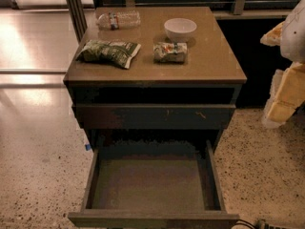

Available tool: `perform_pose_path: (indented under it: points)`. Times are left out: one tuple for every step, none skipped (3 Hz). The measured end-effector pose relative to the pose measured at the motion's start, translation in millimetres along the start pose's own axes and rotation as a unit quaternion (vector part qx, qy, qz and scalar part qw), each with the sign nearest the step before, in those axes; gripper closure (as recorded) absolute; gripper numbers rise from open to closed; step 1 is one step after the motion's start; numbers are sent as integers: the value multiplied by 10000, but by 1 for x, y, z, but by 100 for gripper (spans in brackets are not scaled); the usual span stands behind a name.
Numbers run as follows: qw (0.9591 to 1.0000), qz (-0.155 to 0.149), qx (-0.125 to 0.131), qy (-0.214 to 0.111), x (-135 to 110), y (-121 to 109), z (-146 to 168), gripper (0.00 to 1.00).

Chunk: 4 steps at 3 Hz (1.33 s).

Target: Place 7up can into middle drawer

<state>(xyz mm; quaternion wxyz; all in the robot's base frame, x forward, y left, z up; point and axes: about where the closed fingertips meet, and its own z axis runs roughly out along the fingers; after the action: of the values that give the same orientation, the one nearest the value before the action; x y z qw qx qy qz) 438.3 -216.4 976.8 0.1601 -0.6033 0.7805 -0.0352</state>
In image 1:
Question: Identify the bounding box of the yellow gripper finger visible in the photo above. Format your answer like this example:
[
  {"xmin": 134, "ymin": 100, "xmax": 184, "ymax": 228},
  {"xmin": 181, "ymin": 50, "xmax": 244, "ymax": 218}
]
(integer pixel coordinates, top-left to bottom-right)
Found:
[
  {"xmin": 260, "ymin": 22, "xmax": 283, "ymax": 47},
  {"xmin": 262, "ymin": 62, "xmax": 305, "ymax": 129}
]

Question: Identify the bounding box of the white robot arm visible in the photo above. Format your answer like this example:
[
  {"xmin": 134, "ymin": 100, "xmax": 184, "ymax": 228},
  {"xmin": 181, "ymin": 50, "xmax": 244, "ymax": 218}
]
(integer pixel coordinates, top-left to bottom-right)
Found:
[{"xmin": 260, "ymin": 0, "xmax": 305, "ymax": 129}]

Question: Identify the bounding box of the brown wooden drawer cabinet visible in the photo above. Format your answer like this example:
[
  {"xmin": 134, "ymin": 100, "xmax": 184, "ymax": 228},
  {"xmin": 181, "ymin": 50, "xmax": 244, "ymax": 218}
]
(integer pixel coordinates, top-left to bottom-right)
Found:
[{"xmin": 63, "ymin": 6, "xmax": 248, "ymax": 229}]

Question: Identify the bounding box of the open middle drawer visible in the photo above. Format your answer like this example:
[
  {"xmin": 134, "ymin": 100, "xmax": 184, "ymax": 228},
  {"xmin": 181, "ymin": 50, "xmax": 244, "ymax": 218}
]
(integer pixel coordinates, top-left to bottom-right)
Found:
[{"xmin": 69, "ymin": 142, "xmax": 239, "ymax": 229}]

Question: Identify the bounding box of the closed top drawer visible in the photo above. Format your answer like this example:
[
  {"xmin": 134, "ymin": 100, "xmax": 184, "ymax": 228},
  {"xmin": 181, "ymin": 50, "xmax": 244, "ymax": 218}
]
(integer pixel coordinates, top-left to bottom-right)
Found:
[{"xmin": 72, "ymin": 104, "xmax": 235, "ymax": 130}]

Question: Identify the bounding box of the white ceramic bowl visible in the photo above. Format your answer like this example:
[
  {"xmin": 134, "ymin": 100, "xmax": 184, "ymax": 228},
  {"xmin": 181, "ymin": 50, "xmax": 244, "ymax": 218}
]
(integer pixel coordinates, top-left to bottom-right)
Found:
[{"xmin": 164, "ymin": 18, "xmax": 197, "ymax": 43}]

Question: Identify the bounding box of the clear plastic water bottle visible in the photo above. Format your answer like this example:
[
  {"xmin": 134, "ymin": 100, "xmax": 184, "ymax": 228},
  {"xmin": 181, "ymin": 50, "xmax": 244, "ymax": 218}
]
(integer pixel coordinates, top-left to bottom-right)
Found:
[{"xmin": 96, "ymin": 10, "xmax": 141, "ymax": 31}]

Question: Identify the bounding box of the green chip bag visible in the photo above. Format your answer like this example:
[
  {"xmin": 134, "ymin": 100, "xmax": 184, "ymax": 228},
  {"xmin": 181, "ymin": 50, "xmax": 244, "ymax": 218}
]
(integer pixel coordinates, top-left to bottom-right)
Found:
[{"xmin": 76, "ymin": 39, "xmax": 141, "ymax": 69}]

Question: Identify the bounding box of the blue tape piece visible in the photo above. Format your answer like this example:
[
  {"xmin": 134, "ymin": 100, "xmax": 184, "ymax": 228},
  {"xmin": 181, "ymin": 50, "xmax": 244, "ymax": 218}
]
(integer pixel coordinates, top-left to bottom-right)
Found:
[{"xmin": 85, "ymin": 144, "xmax": 92, "ymax": 151}]

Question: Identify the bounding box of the black cable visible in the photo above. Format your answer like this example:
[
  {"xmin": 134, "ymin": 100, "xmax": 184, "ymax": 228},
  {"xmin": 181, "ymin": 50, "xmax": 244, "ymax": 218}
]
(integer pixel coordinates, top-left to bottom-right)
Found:
[{"xmin": 236, "ymin": 219, "xmax": 287, "ymax": 229}]

